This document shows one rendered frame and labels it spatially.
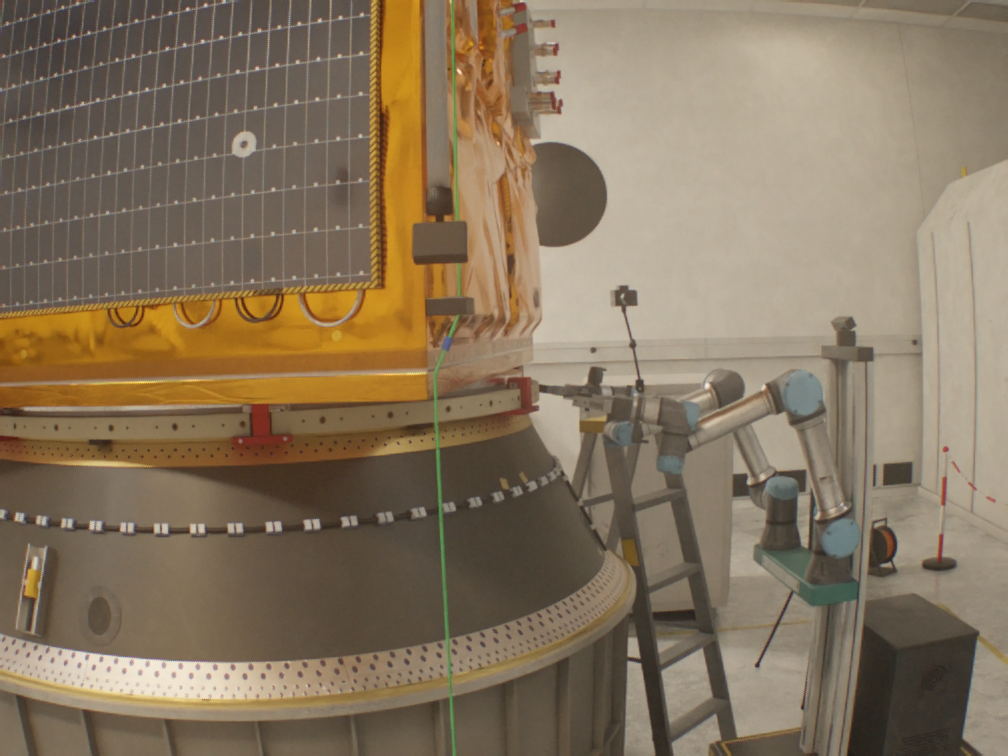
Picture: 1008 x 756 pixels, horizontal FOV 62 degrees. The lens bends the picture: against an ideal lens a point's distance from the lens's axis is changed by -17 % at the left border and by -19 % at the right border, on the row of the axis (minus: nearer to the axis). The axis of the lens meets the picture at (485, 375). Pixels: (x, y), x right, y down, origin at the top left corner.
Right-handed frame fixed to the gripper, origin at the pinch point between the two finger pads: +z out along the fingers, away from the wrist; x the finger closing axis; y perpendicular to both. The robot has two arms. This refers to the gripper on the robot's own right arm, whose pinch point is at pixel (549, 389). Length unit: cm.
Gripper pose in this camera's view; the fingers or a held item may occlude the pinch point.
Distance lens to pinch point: 315.4
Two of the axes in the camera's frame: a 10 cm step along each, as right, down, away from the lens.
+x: -3.7, -0.3, 9.3
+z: -9.2, -1.2, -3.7
